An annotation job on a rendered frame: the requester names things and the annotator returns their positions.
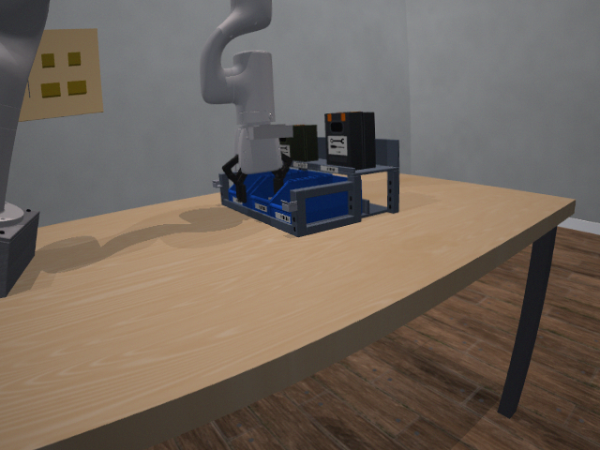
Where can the black tool case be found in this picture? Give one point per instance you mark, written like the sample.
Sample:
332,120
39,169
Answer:
350,139

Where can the blue bin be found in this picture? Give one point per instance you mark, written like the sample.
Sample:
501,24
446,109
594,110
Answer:
251,178
317,208
265,189

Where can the dark green tool case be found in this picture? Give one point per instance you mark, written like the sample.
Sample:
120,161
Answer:
303,146

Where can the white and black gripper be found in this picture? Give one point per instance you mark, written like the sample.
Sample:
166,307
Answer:
261,156

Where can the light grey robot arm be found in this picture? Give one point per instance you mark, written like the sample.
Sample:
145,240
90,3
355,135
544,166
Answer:
248,84

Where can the grey shelf rack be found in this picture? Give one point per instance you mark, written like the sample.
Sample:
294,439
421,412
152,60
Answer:
387,159

